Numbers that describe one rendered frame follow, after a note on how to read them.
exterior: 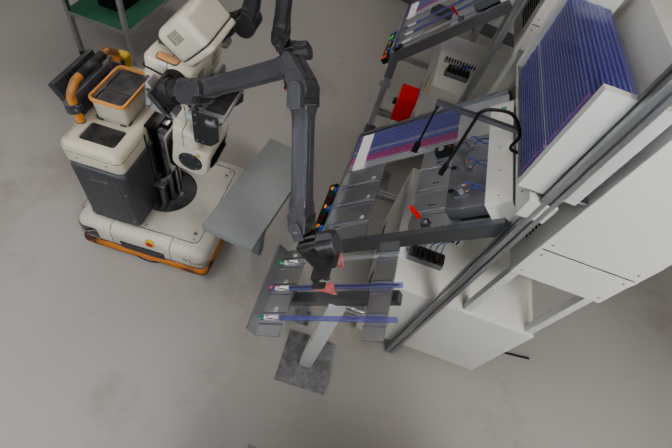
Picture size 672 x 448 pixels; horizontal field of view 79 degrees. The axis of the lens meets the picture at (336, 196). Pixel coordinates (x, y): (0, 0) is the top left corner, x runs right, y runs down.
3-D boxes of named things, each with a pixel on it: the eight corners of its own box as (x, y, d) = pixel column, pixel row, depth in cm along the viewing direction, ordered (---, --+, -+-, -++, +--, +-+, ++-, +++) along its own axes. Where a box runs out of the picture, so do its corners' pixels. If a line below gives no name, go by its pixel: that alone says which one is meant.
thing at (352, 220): (326, 246, 163) (322, 242, 162) (364, 140, 204) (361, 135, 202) (366, 242, 153) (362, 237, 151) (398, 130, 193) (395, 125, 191)
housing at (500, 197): (498, 233, 128) (484, 205, 120) (502, 134, 158) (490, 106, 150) (525, 230, 123) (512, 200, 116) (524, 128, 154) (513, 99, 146)
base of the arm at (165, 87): (164, 72, 131) (145, 94, 124) (182, 65, 127) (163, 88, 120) (182, 93, 137) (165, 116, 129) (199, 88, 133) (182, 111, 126)
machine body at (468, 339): (351, 331, 217) (385, 283, 168) (379, 228, 260) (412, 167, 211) (466, 373, 216) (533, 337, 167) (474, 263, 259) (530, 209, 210)
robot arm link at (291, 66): (315, 47, 110) (296, 43, 101) (323, 98, 112) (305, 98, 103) (195, 81, 130) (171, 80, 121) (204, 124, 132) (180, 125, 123)
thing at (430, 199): (413, 240, 144) (406, 232, 141) (436, 124, 184) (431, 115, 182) (510, 229, 125) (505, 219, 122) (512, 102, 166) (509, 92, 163)
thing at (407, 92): (351, 186, 276) (384, 98, 214) (359, 162, 291) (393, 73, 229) (384, 198, 276) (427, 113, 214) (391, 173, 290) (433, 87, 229)
